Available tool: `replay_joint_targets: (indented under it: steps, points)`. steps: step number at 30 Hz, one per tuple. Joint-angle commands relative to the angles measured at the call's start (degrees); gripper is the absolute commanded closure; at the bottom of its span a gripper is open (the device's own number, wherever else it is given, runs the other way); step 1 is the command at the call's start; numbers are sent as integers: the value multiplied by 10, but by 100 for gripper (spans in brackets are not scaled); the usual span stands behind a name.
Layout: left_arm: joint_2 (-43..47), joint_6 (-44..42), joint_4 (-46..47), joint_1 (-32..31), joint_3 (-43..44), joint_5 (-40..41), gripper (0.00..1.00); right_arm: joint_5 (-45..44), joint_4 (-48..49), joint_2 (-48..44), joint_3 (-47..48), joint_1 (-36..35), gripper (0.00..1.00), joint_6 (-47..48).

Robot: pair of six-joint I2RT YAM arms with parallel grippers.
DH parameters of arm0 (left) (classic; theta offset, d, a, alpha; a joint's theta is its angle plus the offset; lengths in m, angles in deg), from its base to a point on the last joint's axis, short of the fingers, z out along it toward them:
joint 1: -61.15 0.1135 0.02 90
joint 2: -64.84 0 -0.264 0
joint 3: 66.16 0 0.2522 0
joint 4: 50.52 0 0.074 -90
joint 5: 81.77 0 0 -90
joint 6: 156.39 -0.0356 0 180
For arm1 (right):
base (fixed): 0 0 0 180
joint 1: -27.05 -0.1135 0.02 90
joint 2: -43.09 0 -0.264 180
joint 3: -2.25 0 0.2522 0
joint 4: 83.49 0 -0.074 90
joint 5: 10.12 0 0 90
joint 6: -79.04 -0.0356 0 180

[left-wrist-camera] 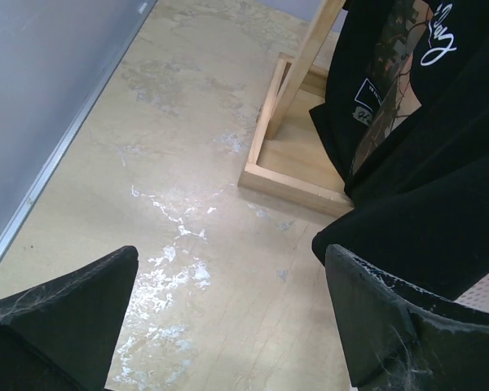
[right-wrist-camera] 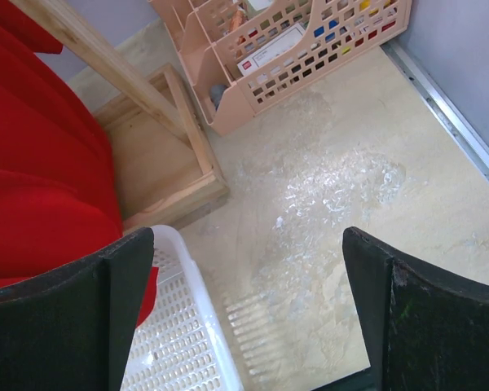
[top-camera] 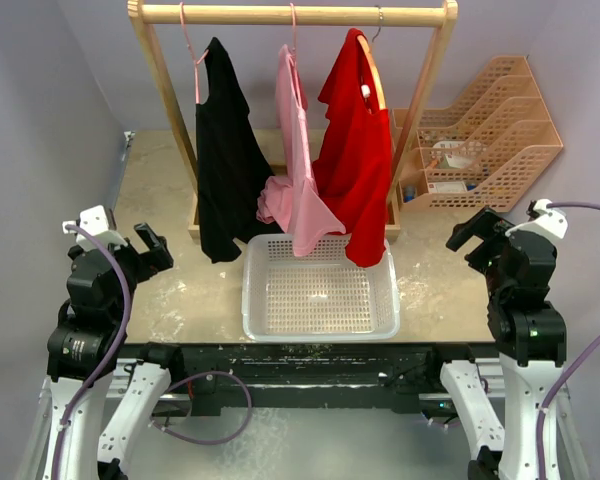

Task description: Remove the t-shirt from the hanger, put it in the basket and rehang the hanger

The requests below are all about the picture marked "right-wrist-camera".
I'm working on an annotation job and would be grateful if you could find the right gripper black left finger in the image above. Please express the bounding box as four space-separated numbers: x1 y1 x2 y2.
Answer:
0 228 154 390

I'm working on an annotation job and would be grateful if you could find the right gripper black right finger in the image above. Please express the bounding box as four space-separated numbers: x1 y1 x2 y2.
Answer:
341 226 489 391

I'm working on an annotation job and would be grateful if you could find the red t shirt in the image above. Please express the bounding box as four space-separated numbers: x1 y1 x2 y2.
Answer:
0 0 161 332

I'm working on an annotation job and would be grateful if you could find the white plastic basket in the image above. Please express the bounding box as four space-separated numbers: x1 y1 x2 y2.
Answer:
121 225 243 390

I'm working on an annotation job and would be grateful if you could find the wooden clothes rack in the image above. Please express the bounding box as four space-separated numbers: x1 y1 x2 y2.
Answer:
14 1 229 232

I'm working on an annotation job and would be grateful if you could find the peach plastic file organizer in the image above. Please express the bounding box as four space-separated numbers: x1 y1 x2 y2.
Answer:
152 0 412 135

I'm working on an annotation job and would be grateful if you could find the white box with red logo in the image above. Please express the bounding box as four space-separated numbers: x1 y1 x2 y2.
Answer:
237 23 306 77

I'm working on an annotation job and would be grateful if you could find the aluminium rail frame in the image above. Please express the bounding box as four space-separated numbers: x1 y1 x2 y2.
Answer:
381 39 489 183

